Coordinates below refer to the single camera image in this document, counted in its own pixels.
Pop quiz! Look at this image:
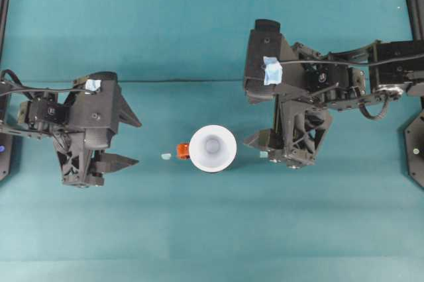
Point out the white paper cup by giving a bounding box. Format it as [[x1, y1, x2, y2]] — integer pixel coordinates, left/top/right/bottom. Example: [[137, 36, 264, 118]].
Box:
[[189, 124, 239, 174]]

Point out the black cup holder red handle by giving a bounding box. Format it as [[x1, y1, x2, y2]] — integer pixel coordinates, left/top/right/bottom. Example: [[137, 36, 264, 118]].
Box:
[[175, 142, 193, 162]]

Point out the blue-green table cloth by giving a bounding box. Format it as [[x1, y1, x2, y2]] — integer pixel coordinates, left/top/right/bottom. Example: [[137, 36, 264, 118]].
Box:
[[0, 0, 424, 282]]

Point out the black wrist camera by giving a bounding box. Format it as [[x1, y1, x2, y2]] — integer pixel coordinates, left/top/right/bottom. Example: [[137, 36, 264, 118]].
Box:
[[243, 18, 294, 94], [68, 71, 121, 150]]

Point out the thin black camera cable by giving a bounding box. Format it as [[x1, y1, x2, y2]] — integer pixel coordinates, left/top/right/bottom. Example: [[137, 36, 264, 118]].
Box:
[[0, 78, 89, 93], [280, 50, 424, 66]]

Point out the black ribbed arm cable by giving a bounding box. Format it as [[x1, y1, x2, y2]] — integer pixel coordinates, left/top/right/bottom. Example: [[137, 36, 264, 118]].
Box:
[[0, 69, 21, 87], [359, 91, 391, 121]]

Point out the black frame rail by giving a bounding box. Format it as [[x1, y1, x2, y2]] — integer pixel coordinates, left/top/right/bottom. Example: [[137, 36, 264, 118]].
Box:
[[0, 0, 13, 61], [404, 0, 424, 42]]

